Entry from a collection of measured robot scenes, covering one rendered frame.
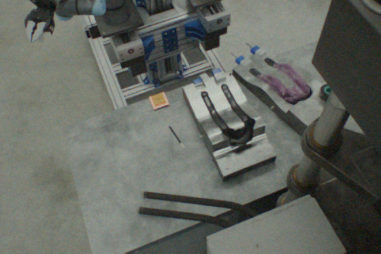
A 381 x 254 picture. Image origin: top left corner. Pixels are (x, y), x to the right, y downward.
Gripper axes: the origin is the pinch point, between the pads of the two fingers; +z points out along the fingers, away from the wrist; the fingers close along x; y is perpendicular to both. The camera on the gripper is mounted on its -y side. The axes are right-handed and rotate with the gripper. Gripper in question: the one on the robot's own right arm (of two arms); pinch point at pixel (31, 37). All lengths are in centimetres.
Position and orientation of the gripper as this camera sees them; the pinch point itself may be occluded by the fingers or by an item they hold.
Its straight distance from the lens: 151.5
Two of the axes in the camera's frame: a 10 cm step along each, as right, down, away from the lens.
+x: -9.9, -0.9, -0.5
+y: -0.9, 5.4, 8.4
